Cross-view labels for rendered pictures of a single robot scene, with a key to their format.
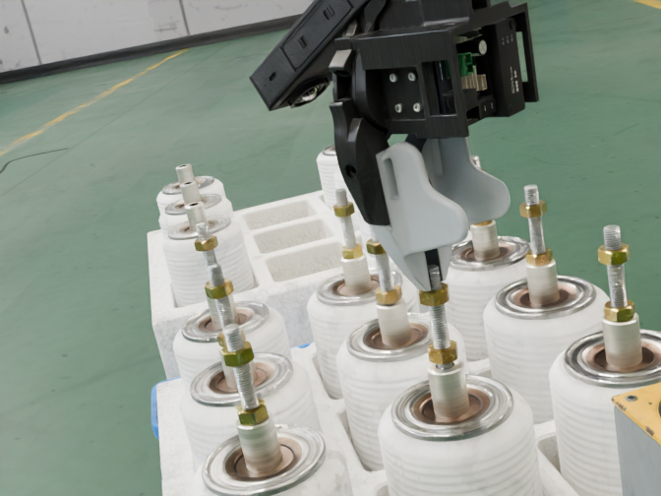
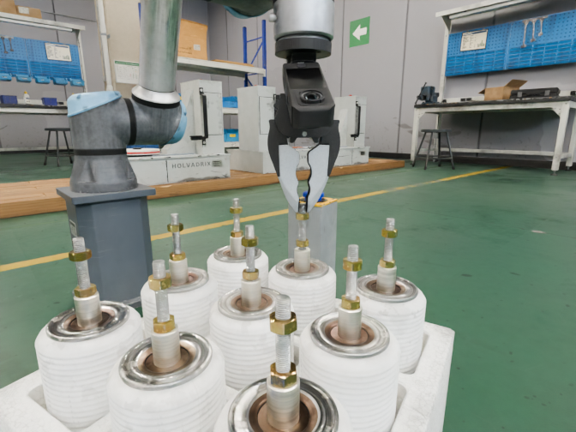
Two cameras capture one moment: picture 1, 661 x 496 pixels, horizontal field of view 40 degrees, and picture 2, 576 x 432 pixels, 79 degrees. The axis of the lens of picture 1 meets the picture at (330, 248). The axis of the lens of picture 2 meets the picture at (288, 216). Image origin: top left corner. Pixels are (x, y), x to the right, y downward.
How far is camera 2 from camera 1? 0.90 m
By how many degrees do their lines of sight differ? 129
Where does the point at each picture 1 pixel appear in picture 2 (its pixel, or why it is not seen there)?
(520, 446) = not seen: hidden behind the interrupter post
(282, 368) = (322, 321)
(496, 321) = (209, 288)
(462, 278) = (135, 321)
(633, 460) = (326, 216)
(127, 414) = not seen: outside the picture
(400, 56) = not seen: hidden behind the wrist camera
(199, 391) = (382, 339)
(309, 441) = (362, 282)
